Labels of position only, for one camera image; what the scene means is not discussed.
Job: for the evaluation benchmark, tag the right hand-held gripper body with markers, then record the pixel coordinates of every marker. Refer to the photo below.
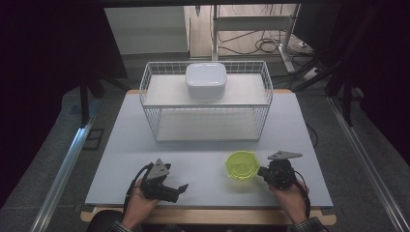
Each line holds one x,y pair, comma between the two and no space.
280,174

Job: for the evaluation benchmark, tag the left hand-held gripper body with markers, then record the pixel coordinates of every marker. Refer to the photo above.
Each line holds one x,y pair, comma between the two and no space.
156,182

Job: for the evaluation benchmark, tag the green plastic bowl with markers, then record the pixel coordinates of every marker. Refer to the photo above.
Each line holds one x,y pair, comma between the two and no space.
241,166

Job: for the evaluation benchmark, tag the white plastic container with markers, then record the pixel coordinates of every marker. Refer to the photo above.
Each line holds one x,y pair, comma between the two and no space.
206,79

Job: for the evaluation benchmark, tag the person's right hand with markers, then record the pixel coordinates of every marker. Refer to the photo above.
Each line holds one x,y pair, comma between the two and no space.
290,201

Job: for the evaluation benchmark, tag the person's left hand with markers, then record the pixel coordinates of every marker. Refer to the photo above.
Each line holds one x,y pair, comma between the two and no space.
138,206

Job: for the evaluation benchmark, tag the black floor plate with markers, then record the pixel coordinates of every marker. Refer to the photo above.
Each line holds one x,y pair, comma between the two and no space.
94,138

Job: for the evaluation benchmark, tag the black metal stand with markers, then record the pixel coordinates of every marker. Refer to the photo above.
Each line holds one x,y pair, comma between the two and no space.
85,100
346,96

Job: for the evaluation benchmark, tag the white power strip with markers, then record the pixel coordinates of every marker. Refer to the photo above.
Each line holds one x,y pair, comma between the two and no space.
312,73

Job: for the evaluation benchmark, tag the grey cabinet panel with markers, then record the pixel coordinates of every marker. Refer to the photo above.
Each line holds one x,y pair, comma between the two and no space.
148,30

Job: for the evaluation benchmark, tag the aluminium floor rail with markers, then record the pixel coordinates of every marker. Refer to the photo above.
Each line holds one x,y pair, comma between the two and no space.
64,174
367,161

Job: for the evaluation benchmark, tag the white metal desk frame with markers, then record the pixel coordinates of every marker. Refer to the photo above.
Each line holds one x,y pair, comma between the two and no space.
251,22

